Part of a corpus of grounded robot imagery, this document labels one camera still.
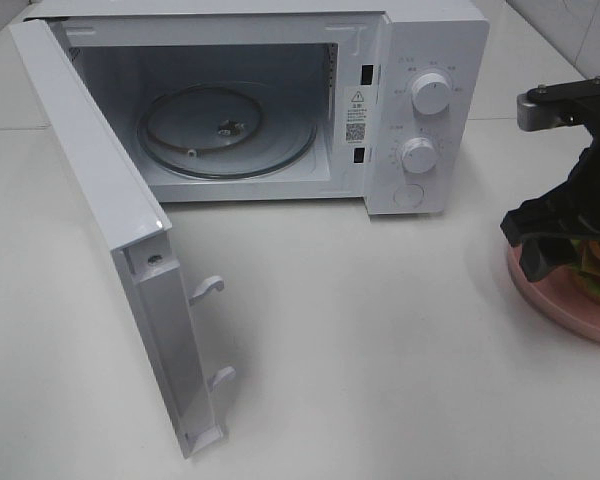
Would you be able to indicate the white microwave oven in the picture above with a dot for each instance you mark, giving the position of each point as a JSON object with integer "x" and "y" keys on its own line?
{"x": 352, "y": 63}

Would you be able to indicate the white timer knob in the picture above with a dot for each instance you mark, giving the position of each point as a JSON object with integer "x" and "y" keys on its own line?
{"x": 418, "y": 155}

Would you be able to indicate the white microwave door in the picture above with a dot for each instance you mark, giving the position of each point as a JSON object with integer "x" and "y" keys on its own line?
{"x": 135, "y": 229}

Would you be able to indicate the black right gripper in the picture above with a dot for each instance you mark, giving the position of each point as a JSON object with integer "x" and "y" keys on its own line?
{"x": 547, "y": 225}

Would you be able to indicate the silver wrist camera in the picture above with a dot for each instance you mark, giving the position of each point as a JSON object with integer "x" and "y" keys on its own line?
{"x": 533, "y": 116}

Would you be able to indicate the white power knob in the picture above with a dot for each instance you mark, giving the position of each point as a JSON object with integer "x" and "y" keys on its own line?
{"x": 430, "y": 93}

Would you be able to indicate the glass microwave turntable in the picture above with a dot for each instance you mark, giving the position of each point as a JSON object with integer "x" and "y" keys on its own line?
{"x": 226, "y": 130}

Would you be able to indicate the toy burger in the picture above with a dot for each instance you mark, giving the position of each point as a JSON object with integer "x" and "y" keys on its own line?
{"x": 586, "y": 270}

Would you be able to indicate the pink plate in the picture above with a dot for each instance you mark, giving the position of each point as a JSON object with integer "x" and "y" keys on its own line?
{"x": 558, "y": 298}

